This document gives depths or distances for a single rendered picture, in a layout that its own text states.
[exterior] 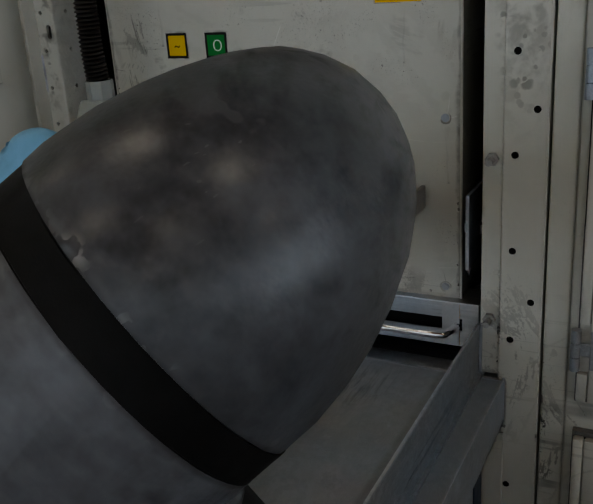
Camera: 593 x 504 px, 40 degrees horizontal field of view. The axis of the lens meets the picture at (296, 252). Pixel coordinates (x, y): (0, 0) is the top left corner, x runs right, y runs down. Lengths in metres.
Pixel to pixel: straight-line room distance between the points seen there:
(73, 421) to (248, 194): 0.07
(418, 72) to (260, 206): 0.78
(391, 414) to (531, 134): 0.34
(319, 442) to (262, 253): 0.71
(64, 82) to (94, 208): 0.99
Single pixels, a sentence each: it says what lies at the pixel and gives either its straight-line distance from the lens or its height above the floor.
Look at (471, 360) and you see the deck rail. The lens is 0.98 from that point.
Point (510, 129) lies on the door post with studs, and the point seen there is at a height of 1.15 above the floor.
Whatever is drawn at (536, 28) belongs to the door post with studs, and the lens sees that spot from 0.89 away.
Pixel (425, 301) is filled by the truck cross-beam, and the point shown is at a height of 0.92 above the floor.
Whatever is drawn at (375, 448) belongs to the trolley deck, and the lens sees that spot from 0.89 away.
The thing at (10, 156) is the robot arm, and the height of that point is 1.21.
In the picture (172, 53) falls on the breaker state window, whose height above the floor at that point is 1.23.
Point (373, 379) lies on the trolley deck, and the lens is 1.01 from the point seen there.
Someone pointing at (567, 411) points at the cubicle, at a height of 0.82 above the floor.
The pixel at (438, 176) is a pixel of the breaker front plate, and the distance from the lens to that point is 0.99.
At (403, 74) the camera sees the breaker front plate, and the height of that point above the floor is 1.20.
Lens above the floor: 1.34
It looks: 20 degrees down
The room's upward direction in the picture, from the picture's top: 4 degrees counter-clockwise
